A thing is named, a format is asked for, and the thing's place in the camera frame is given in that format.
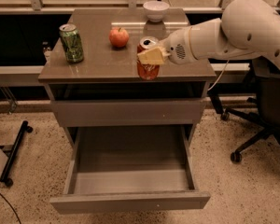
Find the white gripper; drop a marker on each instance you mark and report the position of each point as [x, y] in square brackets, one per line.
[174, 48]

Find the red coke can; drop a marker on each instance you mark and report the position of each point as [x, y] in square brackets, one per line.
[147, 71]

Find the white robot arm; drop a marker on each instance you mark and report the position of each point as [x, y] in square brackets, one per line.
[246, 30]

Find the closed grey top drawer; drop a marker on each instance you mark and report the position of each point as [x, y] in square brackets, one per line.
[127, 113]

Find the grey drawer cabinet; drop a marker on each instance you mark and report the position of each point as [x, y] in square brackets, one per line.
[110, 74]

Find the green soda can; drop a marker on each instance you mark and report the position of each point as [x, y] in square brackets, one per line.
[72, 44]

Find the open grey middle drawer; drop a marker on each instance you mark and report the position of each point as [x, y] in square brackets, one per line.
[130, 168]

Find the red apple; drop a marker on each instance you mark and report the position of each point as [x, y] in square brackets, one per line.
[118, 37]

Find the white bowl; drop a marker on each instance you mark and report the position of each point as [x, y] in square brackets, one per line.
[155, 10]

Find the black office chair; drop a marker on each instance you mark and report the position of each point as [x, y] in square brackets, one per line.
[267, 88]

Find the black wheeled stand base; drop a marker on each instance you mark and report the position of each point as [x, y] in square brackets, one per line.
[12, 153]

